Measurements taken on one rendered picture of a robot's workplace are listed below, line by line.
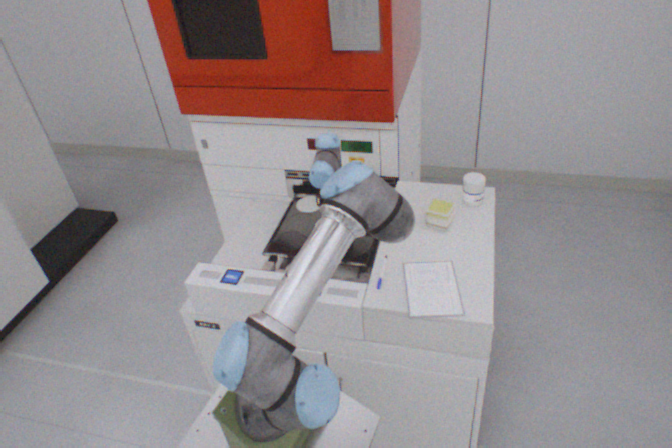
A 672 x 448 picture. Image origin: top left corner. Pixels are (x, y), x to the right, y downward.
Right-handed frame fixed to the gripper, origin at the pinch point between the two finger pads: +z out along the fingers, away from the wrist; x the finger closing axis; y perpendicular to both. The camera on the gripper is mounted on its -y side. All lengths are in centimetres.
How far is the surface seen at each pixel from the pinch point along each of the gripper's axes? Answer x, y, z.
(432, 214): -11.8, -28.9, -10.8
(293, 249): 17.0, 7.2, 1.4
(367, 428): 48, -48, 9
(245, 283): 40.6, 2.9, -4.8
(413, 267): 7.1, -34.3, -5.5
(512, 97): -183, 18, 29
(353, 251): 6.1, -10.1, 1.4
